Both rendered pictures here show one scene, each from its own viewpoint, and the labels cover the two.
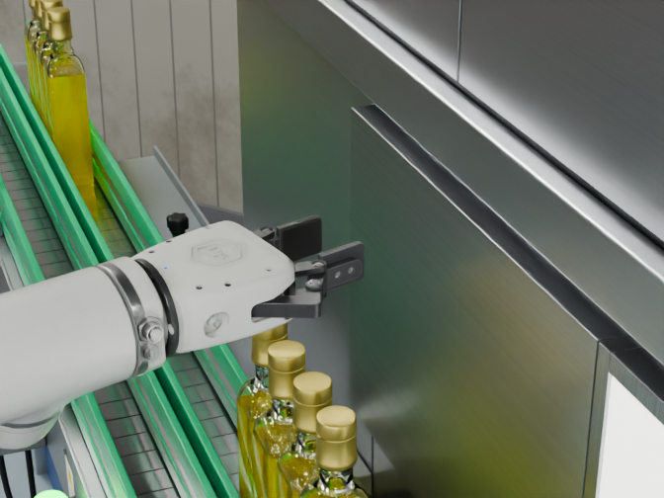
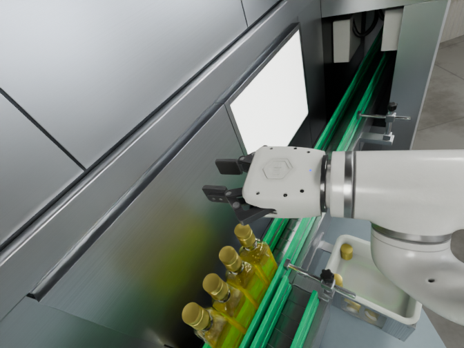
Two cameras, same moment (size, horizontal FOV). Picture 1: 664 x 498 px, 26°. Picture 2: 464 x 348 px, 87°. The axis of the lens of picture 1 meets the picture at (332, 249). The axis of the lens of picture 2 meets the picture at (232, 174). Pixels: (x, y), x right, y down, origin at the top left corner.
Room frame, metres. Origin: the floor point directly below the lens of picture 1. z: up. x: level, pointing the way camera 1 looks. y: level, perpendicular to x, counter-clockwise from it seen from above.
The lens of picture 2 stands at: (1.06, 0.28, 1.75)
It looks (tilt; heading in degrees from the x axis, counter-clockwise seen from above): 43 degrees down; 252
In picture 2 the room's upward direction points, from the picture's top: 25 degrees counter-clockwise
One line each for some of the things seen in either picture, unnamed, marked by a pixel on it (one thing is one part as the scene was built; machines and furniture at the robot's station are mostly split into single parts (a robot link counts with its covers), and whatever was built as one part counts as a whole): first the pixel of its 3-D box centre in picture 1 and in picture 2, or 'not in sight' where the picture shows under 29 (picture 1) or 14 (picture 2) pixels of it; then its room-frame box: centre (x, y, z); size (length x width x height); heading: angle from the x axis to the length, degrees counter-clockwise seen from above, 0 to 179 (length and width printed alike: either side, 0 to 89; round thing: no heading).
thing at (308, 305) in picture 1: (272, 297); not in sight; (0.92, 0.04, 1.49); 0.08 x 0.06 x 0.01; 61
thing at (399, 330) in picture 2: not in sight; (360, 279); (0.79, 0.13, 0.92); 0.27 x 0.17 x 0.15; 111
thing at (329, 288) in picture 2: not in sight; (317, 279); (0.92, 0.10, 1.12); 0.17 x 0.03 x 0.12; 111
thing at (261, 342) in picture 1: (269, 338); (195, 315); (1.16, 0.06, 1.31); 0.04 x 0.04 x 0.04
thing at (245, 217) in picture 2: not in sight; (259, 202); (0.98, 0.09, 1.49); 0.08 x 0.06 x 0.01; 11
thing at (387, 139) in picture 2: not in sight; (380, 129); (0.32, -0.12, 1.07); 0.17 x 0.05 x 0.23; 111
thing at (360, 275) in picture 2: not in sight; (371, 278); (0.78, 0.15, 0.97); 0.22 x 0.17 x 0.09; 111
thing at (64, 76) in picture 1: (66, 97); not in sight; (2.09, 0.41, 1.19); 0.06 x 0.06 x 0.28; 21
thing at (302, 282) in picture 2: not in sight; (313, 290); (0.93, 0.09, 1.02); 0.09 x 0.04 x 0.07; 111
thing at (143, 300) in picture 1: (129, 317); (340, 182); (0.89, 0.14, 1.49); 0.09 x 0.03 x 0.08; 36
